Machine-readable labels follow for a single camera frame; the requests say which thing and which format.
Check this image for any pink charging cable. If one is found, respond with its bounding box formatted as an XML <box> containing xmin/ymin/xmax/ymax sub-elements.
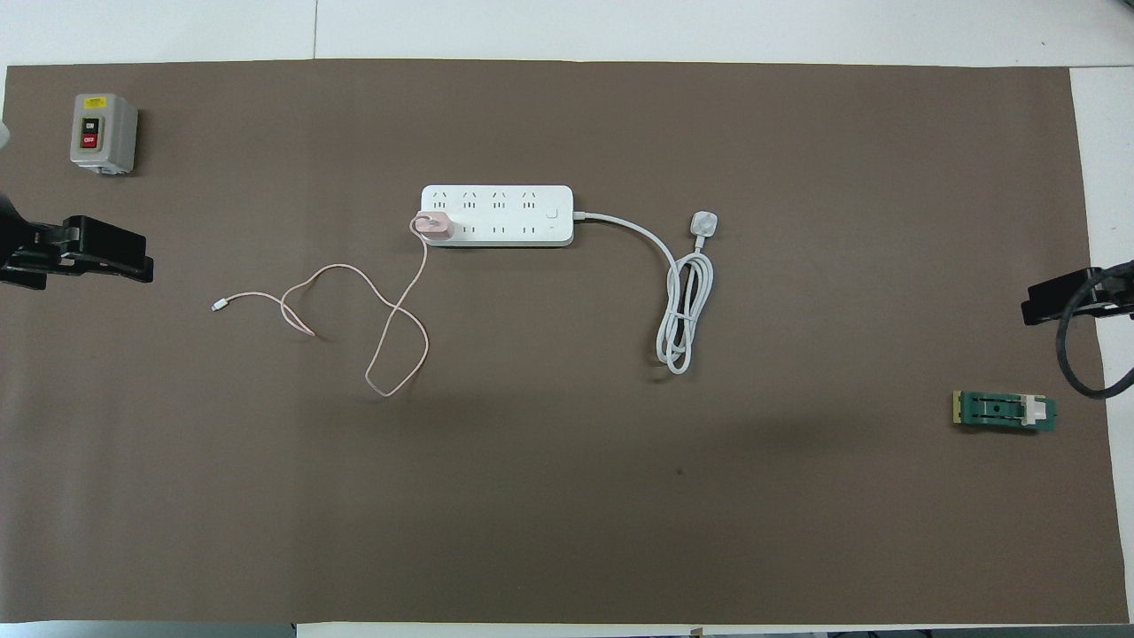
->
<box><xmin>211</xmin><ymin>232</ymin><xmax>431</xmax><ymax>398</ymax></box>

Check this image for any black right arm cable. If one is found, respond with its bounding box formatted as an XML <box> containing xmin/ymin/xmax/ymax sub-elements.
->
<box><xmin>1057</xmin><ymin>261</ymin><xmax>1134</xmax><ymax>400</ymax></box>

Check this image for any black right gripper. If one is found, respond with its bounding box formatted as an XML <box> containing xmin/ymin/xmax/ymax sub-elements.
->
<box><xmin>1021</xmin><ymin>261</ymin><xmax>1134</xmax><ymax>326</ymax></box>

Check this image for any brown table mat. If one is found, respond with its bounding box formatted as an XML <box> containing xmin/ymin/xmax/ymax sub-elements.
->
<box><xmin>0</xmin><ymin>58</ymin><xmax>1130</xmax><ymax>624</ymax></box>

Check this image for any green knife switch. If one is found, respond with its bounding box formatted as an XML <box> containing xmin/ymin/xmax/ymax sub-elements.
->
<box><xmin>952</xmin><ymin>391</ymin><xmax>1058</xmax><ymax>435</ymax></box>

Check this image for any white power strip with cord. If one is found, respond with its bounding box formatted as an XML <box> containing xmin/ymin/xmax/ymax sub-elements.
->
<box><xmin>421</xmin><ymin>184</ymin><xmax>719</xmax><ymax>375</ymax></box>

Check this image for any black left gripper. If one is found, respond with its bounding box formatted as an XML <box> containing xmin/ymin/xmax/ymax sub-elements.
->
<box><xmin>0</xmin><ymin>191</ymin><xmax>154</xmax><ymax>290</ymax></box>

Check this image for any grey on-off switch box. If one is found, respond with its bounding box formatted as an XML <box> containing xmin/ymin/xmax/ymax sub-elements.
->
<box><xmin>70</xmin><ymin>93</ymin><xmax>139</xmax><ymax>175</ymax></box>

